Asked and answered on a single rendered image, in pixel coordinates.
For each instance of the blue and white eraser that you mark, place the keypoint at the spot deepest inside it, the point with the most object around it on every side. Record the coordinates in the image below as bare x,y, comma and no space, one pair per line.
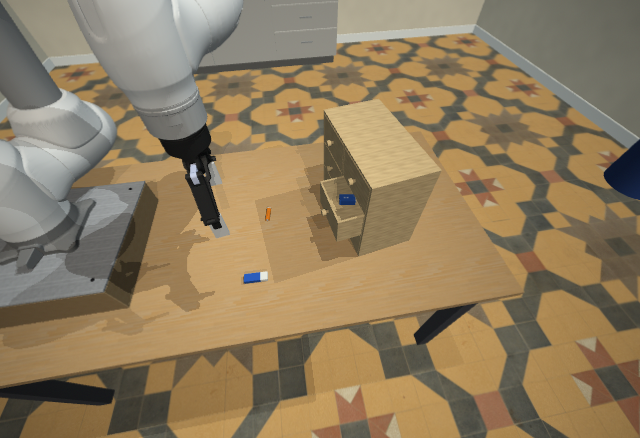
255,277

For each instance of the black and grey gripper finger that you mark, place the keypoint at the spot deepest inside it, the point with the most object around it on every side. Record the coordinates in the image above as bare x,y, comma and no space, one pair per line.
204,197
215,177

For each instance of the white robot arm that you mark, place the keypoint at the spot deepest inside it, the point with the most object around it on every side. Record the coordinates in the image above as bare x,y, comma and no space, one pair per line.
150,49

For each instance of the blue nine-volt battery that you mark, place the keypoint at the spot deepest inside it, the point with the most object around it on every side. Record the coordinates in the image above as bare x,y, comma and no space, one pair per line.
347,199

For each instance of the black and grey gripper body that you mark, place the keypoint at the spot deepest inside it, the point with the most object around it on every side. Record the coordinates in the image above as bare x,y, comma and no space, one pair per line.
189,148

